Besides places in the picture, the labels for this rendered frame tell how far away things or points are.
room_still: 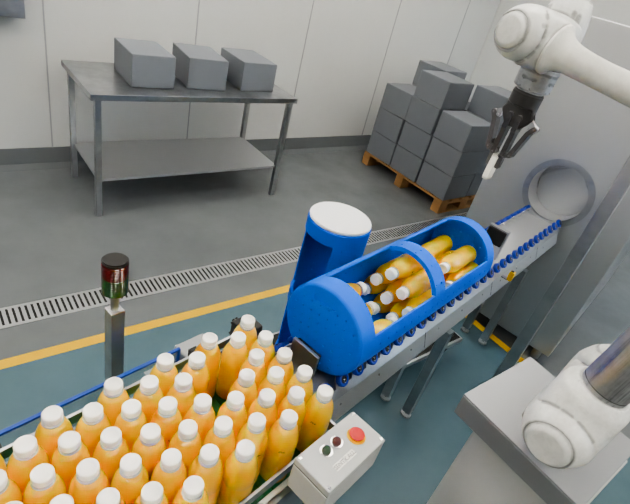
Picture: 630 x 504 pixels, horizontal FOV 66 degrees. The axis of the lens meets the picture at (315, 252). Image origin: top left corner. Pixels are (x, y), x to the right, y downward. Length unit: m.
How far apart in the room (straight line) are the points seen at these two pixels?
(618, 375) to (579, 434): 0.15
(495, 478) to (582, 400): 0.48
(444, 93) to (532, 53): 3.88
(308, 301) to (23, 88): 3.32
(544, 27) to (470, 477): 1.20
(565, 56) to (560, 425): 0.75
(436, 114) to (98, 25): 3.03
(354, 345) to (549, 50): 0.82
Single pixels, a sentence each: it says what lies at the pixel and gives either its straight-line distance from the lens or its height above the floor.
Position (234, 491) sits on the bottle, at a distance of 1.15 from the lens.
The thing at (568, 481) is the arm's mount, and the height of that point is 1.07.
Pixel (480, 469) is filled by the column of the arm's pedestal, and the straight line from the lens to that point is 1.60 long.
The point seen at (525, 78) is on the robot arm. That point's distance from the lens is 1.30.
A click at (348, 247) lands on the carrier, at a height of 0.97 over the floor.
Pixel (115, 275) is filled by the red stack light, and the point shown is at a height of 1.23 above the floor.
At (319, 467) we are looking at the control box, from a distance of 1.11.
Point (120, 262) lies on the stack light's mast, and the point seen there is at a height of 1.26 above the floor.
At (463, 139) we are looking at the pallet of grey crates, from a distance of 4.84.
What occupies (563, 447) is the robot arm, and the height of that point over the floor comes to 1.26.
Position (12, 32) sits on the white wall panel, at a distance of 4.21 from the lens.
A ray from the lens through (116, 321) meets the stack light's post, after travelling 1.37.
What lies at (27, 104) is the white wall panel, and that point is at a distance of 4.36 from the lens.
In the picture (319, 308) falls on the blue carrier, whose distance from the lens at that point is 1.37.
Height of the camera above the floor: 2.00
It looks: 32 degrees down
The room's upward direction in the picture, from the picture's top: 15 degrees clockwise
